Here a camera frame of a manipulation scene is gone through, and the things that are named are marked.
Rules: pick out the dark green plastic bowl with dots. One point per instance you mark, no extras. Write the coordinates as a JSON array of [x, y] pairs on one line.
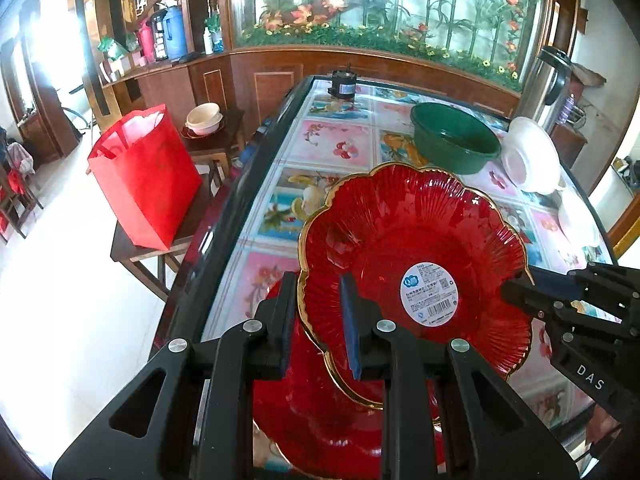
[[453, 139]]

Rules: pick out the red thermos jug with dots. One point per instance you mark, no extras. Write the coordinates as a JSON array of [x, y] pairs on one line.
[[146, 39]]

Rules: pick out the small black motor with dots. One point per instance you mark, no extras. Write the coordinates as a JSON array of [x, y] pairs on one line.
[[343, 84]]

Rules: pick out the dark wooden side table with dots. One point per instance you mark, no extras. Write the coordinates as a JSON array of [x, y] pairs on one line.
[[217, 147]]

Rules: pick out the white foam bowl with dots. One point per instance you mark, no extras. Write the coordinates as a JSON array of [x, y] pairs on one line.
[[530, 158]]

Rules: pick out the dark wooden stool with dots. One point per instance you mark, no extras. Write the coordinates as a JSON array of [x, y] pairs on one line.
[[149, 265]]

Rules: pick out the blue thermos jug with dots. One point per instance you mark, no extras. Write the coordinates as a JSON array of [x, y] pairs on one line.
[[175, 37]]

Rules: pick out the right hand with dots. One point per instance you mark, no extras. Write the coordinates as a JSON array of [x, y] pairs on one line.
[[601, 425]]

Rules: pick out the red scalloped plate with label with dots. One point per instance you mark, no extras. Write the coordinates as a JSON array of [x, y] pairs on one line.
[[430, 251]]

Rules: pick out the black thermos jug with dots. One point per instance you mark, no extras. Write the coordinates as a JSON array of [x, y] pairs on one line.
[[156, 23]]

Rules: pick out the red scalloped plate gold rim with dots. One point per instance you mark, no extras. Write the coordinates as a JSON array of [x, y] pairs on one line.
[[320, 429]]

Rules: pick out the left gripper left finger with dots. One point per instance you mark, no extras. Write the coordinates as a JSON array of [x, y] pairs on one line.
[[189, 413]]

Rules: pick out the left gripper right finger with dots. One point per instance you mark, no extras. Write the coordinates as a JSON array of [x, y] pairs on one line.
[[447, 413]]

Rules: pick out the red paper gift bag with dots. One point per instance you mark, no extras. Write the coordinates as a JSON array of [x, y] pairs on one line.
[[147, 175]]

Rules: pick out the stainless steel electric kettle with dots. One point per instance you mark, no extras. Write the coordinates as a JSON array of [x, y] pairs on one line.
[[546, 88]]

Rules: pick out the cream bowl on stool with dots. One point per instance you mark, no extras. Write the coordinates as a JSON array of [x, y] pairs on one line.
[[204, 119]]

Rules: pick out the white spray bottle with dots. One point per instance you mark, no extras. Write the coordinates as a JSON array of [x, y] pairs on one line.
[[208, 42]]

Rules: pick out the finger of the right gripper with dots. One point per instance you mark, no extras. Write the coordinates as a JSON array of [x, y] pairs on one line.
[[535, 299], [552, 283]]

